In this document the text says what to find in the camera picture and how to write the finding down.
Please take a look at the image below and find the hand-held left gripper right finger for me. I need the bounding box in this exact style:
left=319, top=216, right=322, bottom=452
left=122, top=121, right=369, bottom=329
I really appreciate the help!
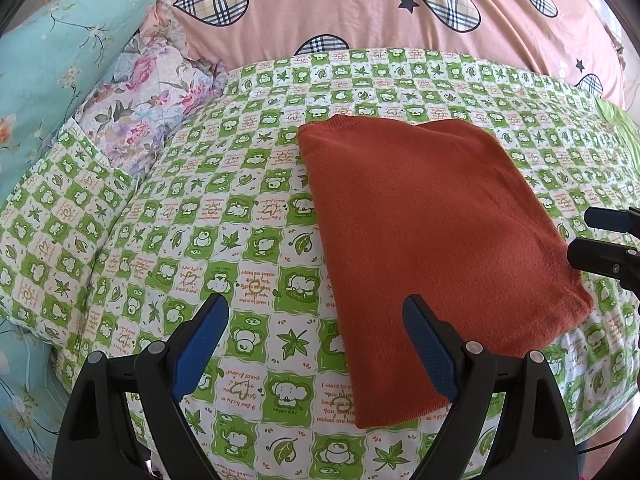
left=403, top=294, right=579, bottom=480

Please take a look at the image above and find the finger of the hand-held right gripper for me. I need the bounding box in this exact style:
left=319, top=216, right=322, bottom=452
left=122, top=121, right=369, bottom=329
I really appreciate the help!
left=584, top=205, right=640, bottom=235
left=567, top=238, right=640, bottom=292

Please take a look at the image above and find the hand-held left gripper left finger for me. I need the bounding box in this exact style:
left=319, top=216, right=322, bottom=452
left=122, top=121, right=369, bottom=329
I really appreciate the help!
left=52, top=294, right=230, bottom=480

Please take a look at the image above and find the orange knit sweater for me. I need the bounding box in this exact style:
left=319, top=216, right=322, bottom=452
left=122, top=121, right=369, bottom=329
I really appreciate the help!
left=297, top=114, right=597, bottom=430

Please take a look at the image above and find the light green cloth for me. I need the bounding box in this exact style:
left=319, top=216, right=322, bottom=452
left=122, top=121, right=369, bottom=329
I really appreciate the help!
left=594, top=97, right=640, bottom=162

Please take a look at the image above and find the green checkered printed blanket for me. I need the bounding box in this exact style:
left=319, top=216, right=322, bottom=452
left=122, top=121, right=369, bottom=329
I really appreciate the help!
left=50, top=47, right=640, bottom=480

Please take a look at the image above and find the teal floral bed sheet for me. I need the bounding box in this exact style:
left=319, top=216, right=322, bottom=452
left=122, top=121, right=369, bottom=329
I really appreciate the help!
left=0, top=317, right=69, bottom=461

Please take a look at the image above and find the green checkered printed pillow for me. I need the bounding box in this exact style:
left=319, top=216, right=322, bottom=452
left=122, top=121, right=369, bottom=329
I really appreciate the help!
left=0, top=117, right=139, bottom=348

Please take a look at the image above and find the pink floral ruffled pillow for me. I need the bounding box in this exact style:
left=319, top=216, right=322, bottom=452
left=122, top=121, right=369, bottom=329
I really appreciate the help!
left=75, top=25, right=228, bottom=179

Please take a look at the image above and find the teal floral pillow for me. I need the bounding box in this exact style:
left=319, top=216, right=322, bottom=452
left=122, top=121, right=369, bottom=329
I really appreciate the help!
left=0, top=0, right=177, bottom=202

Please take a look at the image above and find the pink quilt with plaid hearts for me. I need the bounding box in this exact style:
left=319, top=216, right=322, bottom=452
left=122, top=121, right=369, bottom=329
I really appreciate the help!
left=155, top=0, right=628, bottom=111

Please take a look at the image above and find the black cable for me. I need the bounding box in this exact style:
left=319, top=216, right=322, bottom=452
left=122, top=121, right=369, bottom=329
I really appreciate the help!
left=575, top=437, right=628, bottom=457

